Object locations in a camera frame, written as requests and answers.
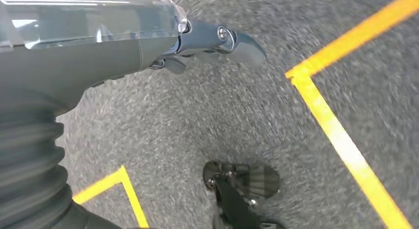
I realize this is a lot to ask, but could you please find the yellow floor tape square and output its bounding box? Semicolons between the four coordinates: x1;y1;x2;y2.
285;0;419;229

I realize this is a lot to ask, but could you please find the black robot foot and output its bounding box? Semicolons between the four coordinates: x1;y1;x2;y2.
203;160;286;229

